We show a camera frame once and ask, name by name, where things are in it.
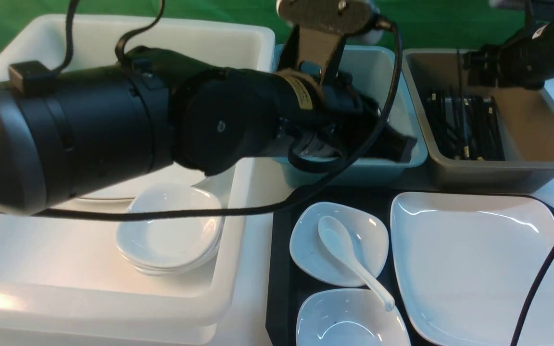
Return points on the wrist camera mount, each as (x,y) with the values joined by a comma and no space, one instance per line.
(320,29)

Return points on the large white square plate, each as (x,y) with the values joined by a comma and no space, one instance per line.
(465,263)

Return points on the white soup spoon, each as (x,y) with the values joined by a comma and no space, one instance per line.
(336,239)

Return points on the green backdrop cloth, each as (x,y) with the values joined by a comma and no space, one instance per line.
(465,24)

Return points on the stacked white bowls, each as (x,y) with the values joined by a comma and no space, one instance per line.
(174,245)

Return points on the teal plastic bin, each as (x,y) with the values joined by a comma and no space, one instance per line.
(371,68)

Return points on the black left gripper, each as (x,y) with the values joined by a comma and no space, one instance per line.
(354,127)

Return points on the black chopsticks in bin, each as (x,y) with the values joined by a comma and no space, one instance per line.
(465,127)

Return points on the large white plastic tub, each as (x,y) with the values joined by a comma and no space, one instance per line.
(64,283)

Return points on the white bowl front tray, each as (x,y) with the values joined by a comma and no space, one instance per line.
(349,317)

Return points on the black serving tray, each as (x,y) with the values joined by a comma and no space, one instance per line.
(289,286)

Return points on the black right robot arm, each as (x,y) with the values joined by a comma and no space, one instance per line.
(526,59)

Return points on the white bowl with spoon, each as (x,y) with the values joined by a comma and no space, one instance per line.
(369,235)

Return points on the grey-brown plastic bin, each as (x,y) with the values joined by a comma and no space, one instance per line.
(526,123)

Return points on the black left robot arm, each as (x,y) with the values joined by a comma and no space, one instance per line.
(67,135)

